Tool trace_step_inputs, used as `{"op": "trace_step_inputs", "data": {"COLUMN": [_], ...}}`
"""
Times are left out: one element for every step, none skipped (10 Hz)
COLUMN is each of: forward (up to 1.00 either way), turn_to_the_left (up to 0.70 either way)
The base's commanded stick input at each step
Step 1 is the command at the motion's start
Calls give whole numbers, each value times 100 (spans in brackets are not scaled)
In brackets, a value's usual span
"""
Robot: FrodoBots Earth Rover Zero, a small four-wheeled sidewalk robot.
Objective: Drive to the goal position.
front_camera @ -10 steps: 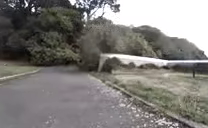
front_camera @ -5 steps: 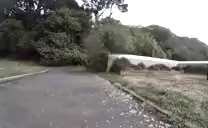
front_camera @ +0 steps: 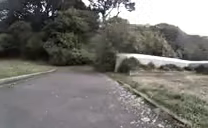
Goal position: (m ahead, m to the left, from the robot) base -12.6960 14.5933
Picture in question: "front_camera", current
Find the grey stone kerb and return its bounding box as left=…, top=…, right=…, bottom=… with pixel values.
left=115, top=79, right=193, bottom=128

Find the pale concrete kerb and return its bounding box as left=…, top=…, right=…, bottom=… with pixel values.
left=0, top=67, right=58, bottom=88

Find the grey asphalt path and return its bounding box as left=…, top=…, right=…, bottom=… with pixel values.
left=0, top=65, right=180, bottom=128

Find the flat grass verge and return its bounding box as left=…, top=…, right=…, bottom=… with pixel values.
left=106, top=69, right=208, bottom=128

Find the wood of trees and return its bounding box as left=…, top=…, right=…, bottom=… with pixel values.
left=0, top=0, right=208, bottom=74

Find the grass slope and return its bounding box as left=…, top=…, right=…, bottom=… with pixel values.
left=0, top=58, right=55, bottom=81

